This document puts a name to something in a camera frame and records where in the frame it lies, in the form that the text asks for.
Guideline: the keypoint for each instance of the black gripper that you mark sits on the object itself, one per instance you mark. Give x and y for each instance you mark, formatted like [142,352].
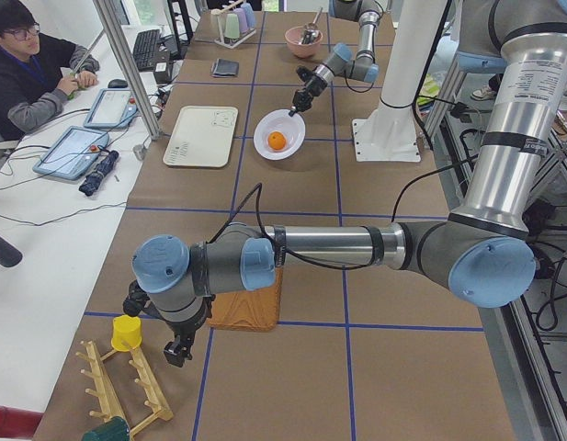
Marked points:
[311,84]
[186,329]

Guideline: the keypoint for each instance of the white round plate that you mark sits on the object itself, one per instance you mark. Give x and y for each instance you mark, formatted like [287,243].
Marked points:
[279,120]

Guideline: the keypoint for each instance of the orange fruit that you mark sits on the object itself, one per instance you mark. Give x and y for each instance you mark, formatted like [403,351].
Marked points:
[276,141]

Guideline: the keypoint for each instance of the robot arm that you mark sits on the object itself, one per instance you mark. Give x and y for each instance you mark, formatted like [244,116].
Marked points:
[479,253]
[340,61]

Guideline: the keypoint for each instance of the cream bear tray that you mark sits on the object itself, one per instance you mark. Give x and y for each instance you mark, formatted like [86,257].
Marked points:
[202,137]

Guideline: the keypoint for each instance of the yellow cup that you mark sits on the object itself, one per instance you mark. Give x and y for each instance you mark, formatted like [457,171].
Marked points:
[126,333]

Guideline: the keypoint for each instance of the wooden peg rack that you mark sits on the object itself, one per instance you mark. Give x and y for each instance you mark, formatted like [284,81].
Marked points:
[124,388]

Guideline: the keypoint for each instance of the pink bowl with ice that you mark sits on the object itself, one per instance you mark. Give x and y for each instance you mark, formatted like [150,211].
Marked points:
[303,45]

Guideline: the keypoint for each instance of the metal scoop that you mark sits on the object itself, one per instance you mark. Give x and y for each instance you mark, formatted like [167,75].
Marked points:
[310,30]

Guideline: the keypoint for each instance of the grey folded cloth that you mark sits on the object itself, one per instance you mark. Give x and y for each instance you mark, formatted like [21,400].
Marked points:
[225,68]

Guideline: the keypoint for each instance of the purple cup on rack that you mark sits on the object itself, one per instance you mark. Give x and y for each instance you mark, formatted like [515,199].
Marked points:
[242,20]

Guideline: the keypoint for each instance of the dark green cup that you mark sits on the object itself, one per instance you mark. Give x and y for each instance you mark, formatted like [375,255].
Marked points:
[116,429]

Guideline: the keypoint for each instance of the wooden cutting board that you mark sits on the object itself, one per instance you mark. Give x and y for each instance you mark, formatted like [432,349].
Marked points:
[256,311]

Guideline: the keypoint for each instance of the green cup on rack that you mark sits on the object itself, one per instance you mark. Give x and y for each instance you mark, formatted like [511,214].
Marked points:
[231,31]

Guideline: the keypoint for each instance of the blue cup on rack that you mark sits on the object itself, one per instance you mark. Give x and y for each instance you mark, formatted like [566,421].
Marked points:
[249,15]

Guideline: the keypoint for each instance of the white cup rack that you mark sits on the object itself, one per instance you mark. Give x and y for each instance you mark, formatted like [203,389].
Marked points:
[217,20]

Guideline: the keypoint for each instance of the black keyboard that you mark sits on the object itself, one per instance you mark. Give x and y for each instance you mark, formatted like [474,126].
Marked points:
[145,48]

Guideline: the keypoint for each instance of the small metal cup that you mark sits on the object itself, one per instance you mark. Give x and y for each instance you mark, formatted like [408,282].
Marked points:
[139,151]

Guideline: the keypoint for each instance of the black computer mouse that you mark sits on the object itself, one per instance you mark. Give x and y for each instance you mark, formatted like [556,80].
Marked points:
[118,83]

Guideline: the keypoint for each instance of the folded dark blue umbrella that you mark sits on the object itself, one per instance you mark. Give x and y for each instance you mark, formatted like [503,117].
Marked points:
[94,179]

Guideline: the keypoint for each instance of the teach pendant far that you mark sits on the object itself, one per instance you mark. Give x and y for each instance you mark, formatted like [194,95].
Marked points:
[114,108]

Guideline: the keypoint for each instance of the teach pendant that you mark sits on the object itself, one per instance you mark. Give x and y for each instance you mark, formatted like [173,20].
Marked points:
[74,152]
[114,108]

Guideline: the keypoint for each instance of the teach pendant near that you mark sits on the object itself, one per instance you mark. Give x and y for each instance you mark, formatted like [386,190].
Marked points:
[74,152]

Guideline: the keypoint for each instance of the seated person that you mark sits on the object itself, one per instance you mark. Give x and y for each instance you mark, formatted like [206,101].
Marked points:
[38,73]

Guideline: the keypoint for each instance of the aluminium frame post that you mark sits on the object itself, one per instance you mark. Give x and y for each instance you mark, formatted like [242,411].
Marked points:
[127,65]

